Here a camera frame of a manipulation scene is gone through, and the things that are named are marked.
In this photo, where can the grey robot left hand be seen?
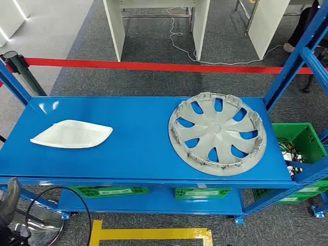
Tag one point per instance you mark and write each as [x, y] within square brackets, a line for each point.
[13, 193]

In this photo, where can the white lit plinth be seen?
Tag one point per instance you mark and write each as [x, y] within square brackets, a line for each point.
[10, 17]

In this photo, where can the person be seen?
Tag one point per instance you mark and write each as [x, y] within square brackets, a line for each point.
[299, 30]

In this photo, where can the yellow floor tape square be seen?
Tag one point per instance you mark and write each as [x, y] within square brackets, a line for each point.
[154, 233]

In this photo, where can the white panel desk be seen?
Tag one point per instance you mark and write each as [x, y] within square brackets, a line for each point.
[115, 27]
[266, 27]

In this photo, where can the grey plastic wheel hubcap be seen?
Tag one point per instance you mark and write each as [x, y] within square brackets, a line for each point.
[216, 129]

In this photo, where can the white curved plastic car panel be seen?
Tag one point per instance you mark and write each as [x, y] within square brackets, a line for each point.
[72, 135]

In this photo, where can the black office chair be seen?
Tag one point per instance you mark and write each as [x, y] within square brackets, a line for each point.
[308, 83]

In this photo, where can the white power adapter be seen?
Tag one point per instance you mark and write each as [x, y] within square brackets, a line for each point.
[288, 159]

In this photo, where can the chrome stanchion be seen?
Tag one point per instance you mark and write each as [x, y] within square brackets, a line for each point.
[43, 225]

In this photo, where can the dark stanchion post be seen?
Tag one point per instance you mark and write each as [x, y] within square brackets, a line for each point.
[24, 73]

